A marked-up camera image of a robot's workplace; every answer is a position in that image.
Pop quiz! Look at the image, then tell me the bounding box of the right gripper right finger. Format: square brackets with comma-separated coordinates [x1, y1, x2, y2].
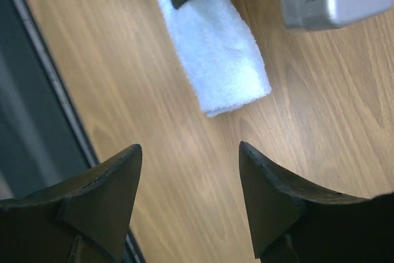
[239, 142, 393, 262]

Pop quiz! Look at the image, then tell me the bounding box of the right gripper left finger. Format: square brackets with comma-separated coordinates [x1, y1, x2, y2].
[1, 144, 142, 262]

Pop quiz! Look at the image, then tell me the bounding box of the light blue towel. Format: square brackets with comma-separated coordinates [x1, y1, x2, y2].
[158, 0, 271, 117]

